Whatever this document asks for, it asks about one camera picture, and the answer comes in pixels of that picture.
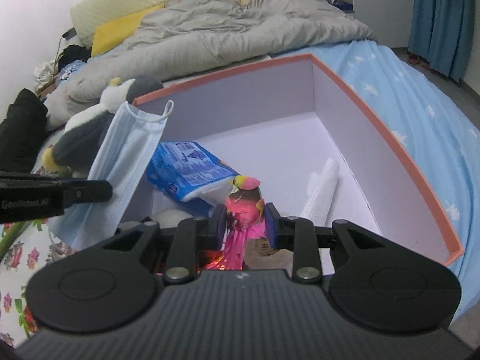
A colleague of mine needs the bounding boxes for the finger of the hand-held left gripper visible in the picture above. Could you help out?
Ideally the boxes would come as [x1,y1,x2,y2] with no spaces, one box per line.
[56,179,114,209]

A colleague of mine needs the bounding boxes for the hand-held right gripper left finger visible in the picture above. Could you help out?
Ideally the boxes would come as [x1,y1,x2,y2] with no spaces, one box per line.
[101,204,227,284]

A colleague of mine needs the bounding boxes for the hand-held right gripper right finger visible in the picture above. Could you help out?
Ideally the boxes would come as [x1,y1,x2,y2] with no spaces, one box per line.
[265,202,379,282]

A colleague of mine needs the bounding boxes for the blue face mask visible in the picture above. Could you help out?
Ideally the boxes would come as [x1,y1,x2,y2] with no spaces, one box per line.
[49,100,175,250]

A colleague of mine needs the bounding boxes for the white waffle cloth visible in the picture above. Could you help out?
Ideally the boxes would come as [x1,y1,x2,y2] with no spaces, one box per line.
[300,157,341,226]

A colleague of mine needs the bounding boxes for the blue tissue pack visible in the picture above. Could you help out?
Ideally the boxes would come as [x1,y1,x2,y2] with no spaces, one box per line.
[145,140,241,206]

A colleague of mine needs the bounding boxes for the pink cardboard box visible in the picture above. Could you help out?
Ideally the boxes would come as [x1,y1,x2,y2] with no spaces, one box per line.
[133,53,464,267]

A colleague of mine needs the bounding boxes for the grey penguin plush toy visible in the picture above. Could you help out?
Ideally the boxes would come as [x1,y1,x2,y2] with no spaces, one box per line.
[41,75,166,170]

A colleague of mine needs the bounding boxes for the black clothing pile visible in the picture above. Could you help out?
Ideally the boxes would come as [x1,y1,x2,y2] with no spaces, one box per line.
[0,44,92,173]

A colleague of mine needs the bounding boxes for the fruit printed tablecloth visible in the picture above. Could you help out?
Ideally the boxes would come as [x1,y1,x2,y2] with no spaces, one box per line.
[0,135,98,347]

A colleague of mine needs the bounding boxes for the brown cardboard box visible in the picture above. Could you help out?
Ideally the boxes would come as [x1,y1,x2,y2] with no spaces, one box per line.
[35,80,57,100]

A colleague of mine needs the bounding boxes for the blue patterned packet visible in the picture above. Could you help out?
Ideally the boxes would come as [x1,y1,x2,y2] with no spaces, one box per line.
[56,59,88,81]

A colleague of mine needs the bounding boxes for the white crumpled cloth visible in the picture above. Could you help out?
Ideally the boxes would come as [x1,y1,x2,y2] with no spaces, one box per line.
[34,61,58,83]

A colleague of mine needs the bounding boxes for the yellow pillow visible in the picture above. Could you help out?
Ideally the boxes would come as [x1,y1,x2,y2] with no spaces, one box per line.
[91,3,166,57]

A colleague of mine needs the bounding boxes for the blue printed bedsheet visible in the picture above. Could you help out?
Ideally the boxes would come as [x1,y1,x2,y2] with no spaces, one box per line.
[270,39,480,319]

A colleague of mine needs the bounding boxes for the grey duvet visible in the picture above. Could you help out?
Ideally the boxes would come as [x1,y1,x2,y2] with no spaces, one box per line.
[45,0,377,128]

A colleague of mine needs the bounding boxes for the red slippers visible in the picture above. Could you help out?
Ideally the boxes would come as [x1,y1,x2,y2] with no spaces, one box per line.
[406,53,433,69]

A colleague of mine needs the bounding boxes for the grey wardrobe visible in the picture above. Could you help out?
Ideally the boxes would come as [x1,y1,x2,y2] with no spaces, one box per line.
[279,0,417,47]

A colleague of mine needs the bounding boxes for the blue curtain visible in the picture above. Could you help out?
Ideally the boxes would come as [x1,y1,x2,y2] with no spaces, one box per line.
[408,0,475,81]

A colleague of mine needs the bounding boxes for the green long-handled brush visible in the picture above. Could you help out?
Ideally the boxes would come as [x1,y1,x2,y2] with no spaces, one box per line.
[0,220,34,259]

